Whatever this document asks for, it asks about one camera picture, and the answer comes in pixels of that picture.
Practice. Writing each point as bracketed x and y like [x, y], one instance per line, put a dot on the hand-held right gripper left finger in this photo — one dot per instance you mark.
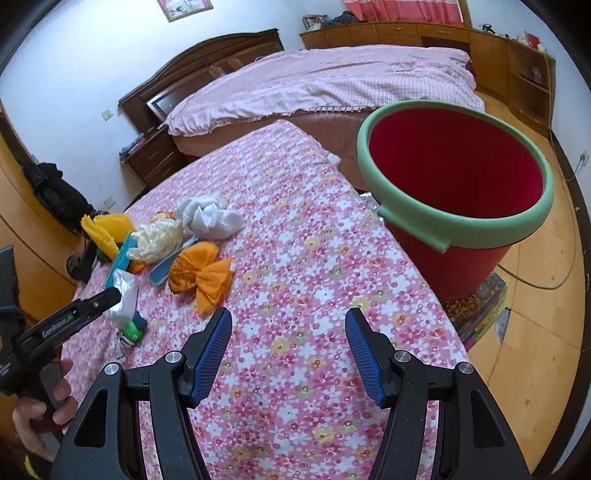
[212, 355]

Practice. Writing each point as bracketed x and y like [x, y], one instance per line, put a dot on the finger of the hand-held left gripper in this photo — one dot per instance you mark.
[99, 302]

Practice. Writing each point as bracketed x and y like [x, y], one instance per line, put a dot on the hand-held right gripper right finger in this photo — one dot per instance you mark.
[364, 360]

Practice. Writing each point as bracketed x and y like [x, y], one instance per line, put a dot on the white plastic wrapper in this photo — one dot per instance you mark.
[125, 300]

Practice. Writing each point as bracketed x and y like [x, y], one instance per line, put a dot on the red bucket with green rim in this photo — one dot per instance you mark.
[461, 161]

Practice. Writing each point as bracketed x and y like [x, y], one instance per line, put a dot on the person's left hand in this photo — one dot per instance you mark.
[34, 429]

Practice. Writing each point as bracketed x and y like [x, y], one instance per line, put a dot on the teal flat packet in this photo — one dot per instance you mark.
[119, 265]

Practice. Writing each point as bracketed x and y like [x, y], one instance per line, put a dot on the green and white toy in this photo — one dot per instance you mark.
[134, 334]

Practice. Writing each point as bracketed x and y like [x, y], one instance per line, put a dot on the green plastic lump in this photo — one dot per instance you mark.
[102, 254]

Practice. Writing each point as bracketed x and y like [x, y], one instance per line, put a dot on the blue plastic spoon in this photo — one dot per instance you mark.
[161, 272]

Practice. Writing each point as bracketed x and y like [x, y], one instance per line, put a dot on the orange crumpled cloth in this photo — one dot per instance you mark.
[198, 272]

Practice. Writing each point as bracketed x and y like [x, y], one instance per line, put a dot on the light wooden wardrobe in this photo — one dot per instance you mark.
[27, 249]

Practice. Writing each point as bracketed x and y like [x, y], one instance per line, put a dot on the black jacket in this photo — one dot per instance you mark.
[55, 194]

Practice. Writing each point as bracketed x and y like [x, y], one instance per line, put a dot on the pink floral tablecloth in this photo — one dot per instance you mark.
[286, 258]

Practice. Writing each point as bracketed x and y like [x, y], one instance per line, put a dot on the colourful printed box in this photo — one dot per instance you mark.
[485, 309]

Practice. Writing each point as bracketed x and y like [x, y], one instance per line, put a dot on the white crumpled cloth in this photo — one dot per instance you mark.
[207, 217]

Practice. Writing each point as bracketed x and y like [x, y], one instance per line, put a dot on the dark wooden nightstand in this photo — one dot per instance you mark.
[154, 159]

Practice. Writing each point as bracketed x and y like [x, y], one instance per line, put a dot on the stack of books on nightstand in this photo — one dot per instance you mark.
[134, 145]

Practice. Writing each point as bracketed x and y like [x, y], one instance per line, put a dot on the brown bed base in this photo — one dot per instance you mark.
[323, 134]

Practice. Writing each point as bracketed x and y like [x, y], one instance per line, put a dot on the dark wooden headboard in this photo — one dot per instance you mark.
[194, 64]

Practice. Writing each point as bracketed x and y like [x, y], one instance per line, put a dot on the bed with pink cover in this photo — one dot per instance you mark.
[323, 83]

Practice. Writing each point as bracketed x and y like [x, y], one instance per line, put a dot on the light wooden cabinet row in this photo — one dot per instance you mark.
[508, 69]

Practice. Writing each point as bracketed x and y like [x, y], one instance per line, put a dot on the dark clothes on cabinet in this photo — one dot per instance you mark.
[344, 18]

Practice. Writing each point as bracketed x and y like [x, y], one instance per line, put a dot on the white and pink curtain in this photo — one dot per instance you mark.
[401, 10]

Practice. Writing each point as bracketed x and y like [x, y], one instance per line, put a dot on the red item on cabinet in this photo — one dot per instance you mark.
[533, 40]

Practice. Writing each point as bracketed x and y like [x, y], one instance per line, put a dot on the white wall outlet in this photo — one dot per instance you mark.
[584, 161]
[109, 201]
[107, 114]

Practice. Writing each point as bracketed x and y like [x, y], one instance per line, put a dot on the framed wall picture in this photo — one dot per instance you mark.
[184, 8]

